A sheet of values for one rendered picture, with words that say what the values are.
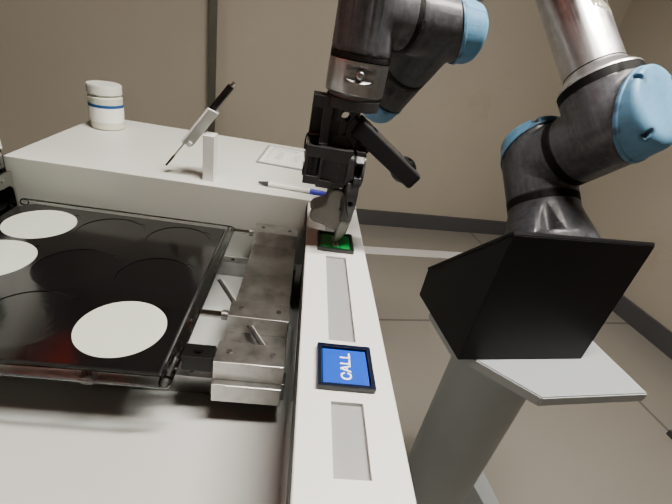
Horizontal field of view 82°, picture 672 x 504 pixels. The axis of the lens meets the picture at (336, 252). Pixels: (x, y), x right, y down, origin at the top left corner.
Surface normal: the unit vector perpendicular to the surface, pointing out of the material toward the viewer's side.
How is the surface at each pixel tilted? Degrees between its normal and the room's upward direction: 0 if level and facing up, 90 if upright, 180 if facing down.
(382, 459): 0
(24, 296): 0
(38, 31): 90
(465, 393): 90
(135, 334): 0
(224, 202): 90
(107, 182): 90
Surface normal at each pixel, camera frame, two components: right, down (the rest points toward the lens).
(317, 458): 0.17, -0.86
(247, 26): 0.18, 0.51
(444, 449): -0.70, 0.24
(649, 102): 0.41, -0.11
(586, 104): -0.87, 0.11
